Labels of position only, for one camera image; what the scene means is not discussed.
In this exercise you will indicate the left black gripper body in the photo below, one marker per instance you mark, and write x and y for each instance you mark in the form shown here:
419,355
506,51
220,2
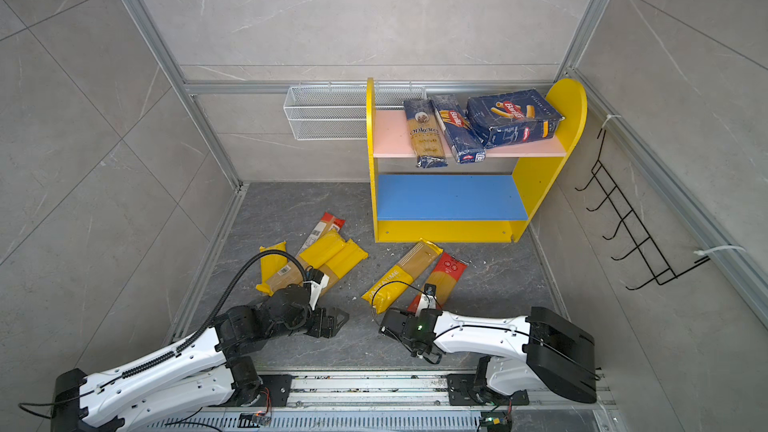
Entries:
318,323

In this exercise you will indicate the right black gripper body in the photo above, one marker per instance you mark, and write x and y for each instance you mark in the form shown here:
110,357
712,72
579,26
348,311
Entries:
407,315

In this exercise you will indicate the yellow Pastatime spaghetti bag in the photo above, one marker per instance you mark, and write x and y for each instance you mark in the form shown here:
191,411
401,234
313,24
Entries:
402,275

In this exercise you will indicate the red yellow pasta bag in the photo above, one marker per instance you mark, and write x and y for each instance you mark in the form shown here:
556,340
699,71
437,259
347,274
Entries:
445,275

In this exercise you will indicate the blue Barilla spaghetti bag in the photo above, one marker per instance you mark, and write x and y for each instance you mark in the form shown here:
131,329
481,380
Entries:
464,144

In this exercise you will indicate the blue yellow spaghetti bag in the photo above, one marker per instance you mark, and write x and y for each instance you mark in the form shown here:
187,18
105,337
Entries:
424,134

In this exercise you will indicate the blue Barilla rigatoni box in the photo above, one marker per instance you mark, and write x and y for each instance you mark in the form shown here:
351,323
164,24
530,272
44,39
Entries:
512,118

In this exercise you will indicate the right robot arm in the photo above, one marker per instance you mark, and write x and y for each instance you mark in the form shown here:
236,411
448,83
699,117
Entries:
536,351

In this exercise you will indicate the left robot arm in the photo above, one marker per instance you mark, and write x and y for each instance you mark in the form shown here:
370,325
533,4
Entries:
212,366

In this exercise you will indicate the small tan pasta bag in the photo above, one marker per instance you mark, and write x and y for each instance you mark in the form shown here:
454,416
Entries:
273,271

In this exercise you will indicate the yellow shelf unit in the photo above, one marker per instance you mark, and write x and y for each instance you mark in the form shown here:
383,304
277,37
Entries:
467,208

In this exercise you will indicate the red white spaghetti bag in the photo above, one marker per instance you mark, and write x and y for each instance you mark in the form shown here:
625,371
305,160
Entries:
327,223

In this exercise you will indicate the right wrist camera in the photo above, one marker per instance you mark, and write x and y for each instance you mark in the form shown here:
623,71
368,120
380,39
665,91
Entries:
428,299

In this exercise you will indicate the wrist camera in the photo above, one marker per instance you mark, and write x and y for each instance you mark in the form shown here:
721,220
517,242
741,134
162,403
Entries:
428,299
315,284

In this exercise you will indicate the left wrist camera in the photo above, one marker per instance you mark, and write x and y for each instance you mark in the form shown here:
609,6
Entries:
315,284

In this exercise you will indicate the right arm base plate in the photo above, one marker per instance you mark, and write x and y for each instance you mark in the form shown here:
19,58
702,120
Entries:
466,390

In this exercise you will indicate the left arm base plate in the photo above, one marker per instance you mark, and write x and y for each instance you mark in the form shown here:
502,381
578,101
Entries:
257,392

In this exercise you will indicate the aluminium mounting rail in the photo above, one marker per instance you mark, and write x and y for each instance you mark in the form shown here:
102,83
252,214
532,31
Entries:
397,401

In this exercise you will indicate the white wire mesh basket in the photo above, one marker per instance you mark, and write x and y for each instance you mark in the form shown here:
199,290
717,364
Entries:
337,110

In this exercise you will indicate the black wire hook rack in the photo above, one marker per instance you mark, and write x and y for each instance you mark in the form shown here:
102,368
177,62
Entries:
629,222

